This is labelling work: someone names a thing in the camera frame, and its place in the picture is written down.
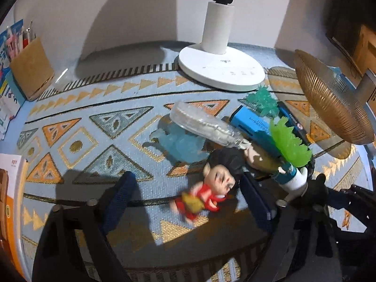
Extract red dressed doll figure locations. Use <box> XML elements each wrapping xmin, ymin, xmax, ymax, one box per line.
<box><xmin>169</xmin><ymin>148</ymin><xmax>245</xmax><ymax>225</ymax></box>

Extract light green plastic plant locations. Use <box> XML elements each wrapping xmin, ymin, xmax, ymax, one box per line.
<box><xmin>269</xmin><ymin>117</ymin><xmax>312</xmax><ymax>167</ymax></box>

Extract blue rectangular box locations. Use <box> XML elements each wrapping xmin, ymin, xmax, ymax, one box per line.
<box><xmin>229</xmin><ymin>106</ymin><xmax>282</xmax><ymax>159</ymax></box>

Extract black marker pen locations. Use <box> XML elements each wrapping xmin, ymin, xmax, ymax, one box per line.
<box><xmin>277</xmin><ymin>101</ymin><xmax>312</xmax><ymax>146</ymax></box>

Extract clear correction tape dispenser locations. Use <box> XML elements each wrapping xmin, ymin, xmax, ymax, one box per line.
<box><xmin>169</xmin><ymin>102</ymin><xmax>251</xmax><ymax>150</ymax></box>

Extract teal crystal plastic figure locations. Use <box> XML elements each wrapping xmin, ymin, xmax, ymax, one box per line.
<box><xmin>245</xmin><ymin>87</ymin><xmax>279</xmax><ymax>118</ymax></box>

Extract patterned blue table runner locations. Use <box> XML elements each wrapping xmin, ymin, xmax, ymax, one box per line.
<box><xmin>16</xmin><ymin>42</ymin><xmax>371</xmax><ymax>282</ymax></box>

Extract amber ribbed glass bowl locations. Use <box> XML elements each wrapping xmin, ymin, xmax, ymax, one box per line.
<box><xmin>294</xmin><ymin>50</ymin><xmax>374</xmax><ymax>145</ymax></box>

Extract orange white booklet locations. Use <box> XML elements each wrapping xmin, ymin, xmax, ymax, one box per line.
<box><xmin>1</xmin><ymin>153</ymin><xmax>31</xmax><ymax>281</ymax></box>

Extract upright books and booklets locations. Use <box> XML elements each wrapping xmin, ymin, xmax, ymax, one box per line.
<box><xmin>1</xmin><ymin>29</ymin><xmax>25</xmax><ymax>140</ymax></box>

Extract white desk lamp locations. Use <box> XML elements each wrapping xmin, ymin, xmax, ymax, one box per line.
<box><xmin>178</xmin><ymin>0</ymin><xmax>265</xmax><ymax>92</ymax></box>

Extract cork pen holder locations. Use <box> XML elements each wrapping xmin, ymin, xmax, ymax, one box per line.
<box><xmin>10</xmin><ymin>37</ymin><xmax>54</xmax><ymax>101</ymax></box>

